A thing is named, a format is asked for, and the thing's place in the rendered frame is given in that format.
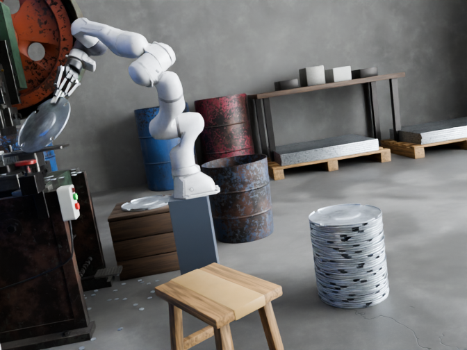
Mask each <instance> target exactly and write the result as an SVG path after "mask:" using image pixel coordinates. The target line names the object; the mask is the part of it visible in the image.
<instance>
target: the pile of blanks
mask: <svg viewBox="0 0 467 350"><path fill-rule="evenodd" d="M309 223H310V224H309V226H310V229H311V230H310V236H311V242H312V249H313V261H314V266H315V267H314V269H315V272H316V284H317V288H318V296H319V298H320V299H321V300H322V301H323V302H325V303H326V304H328V305H330V306H334V307H338V308H365V306H367V307H369V306H373V305H376V304H378V303H381V302H382V301H383V300H385V299H386V298H387V296H388V294H389V286H388V277H387V276H388V272H387V266H386V254H385V243H384V238H385V236H384V234H383V232H384V231H383V222H382V214H381V215H380V217H378V218H377V219H375V220H373V221H371V222H367V223H364V224H358V225H354V226H325V225H324V226H321V225H317V224H314V223H312V222H310V220H309Z"/></svg>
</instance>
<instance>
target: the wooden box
mask: <svg viewBox="0 0 467 350"><path fill-rule="evenodd" d="M127 202H128V203H130V202H131V201H126V202H122V203H117V204H116V205H115V207H114V209H113V211H112V213H111V214H110V216H109V217H108V222H109V223H108V224H109V227H110V234H111V237H112V241H113V248H114V252H115V257H116V261H117V266H120V265H122V267H123V268H122V271H121V274H119V275H120V280H121V281H124V280H128V279H132V278H139V277H143V276H150V275H154V274H161V273H165V272H172V271H176V270H180V267H179V260H178V256H177V248H176V244H175V240H174V233H173V229H172V221H171V217H170V210H169V206H168V204H167V205H165V206H161V207H159V208H155V209H151V210H148V209H145V210H144V211H138V212H126V211H123V210H122V205H123V204H125V203H127Z"/></svg>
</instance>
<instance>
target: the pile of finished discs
mask: <svg viewBox="0 0 467 350"><path fill-rule="evenodd" d="M170 197H171V196H170V195H165V196H163V195H155V196H150V197H143V198H139V199H135V200H132V201H131V202H130V203H128V202H127V203H125V204H123V205H122V210H123V211H126V212H138V211H144V210H145V209H148V210H151V209H155V208H159V207H161V206H165V205H167V204H168V201H169V200H170Z"/></svg>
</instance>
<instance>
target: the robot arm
mask: <svg viewBox="0 0 467 350"><path fill-rule="evenodd" d="M71 34H72V35H73V36H74V37H75V38H76V41H75V43H74V46H73V47H72V48H71V50H70V53H69V55H66V56H65V57H66V58H67V62H66V63H65V66H64V67H63V66H58V67H57V73H56V77H55V80H54V87H55V88H54V90H55V92H54V94H53V96H54V97H53V99H52V100H51V103H50V104H53V103H56V102H57V100H58V98H59V97H67V96H69V95H70V94H71V93H72V92H73V91H74V90H75V89H76V87H77V86H79V85H80V84H81V83H79V82H78V77H79V74H80V73H81V70H82V69H86V70H88V71H91V72H94V71H95V68H96V64H95V61H94V60H92V59H91V58H90V56H101V55H103V54H104V53H105V52H106V50H107V48H109V49H110V50H111V51H112V52H113V53H114V54H115V55H117V56H120V57H123V58H137V57H138V59H137V60H136V61H134V62H132V63H131V64H130V66H129V76H130V77H131V79H132V80H133V81H134V82H135V83H137V84H138V85H141V86H146V87H147V88H150V87H152V86H153V85H154V86H155V87H156V89H157V92H158V101H159V105H160V110H159V113H158V114H157V116H155V118H153V120H151V121H150V123H149V132H150V135H151V136H152V137H153V138H154V139H155V140H169V139H174V138H181V141H180V143H178V145H176V146H175V147H173V148H172V149H171V151H170V160H171V165H172V178H173V179H174V198H176V199H191V198H196V197H202V196H206V195H211V194H217V193H218V192H219V191H220V188H219V187H218V185H215V183H214V182H213V179H212V178H211V177H209V176H207V175H205V174H204V173H202V172H200V167H199V165H196V164H195V159H194V153H193V147H194V143H195V140H196V138H197V136H198V135H199V134H200V133H201V132H202V130H203V128H204V120H203V117H202V116H201V115H200V114H199V113H198V112H185V113H182V112H183V110H184V108H185V101H184V97H183V89H182V85H181V82H180V80H179V77H178V76H177V74H175V73H174V72H169V71H166V70H167V69H168V67H171V66H172V64H173V63H174V62H175V60H176V58H175V53H174V52H173V50H172V48H171V47H169V46H168V45H167V44H163V43H157V42H153V43H152V44H149V43H148V42H147V40H146V38H145V37H144V36H142V35H141V34H138V33H134V32H128V31H122V30H120V29H117V28H113V27H110V26H108V25H105V24H100V23H96V22H91V21H89V20H88V19H87V18H78V19H76V20H75V21H74V22H73V23H72V25H71ZM165 71H166V72H165ZM62 74H63V75H62ZM73 81H75V82H74V84H73V85H72V86H71V87H70V85H71V84H72V82H73ZM65 82H66V83H65ZM64 84H65V86H64ZM63 86H64V88H63V90H62V91H61V89H62V87H63Z"/></svg>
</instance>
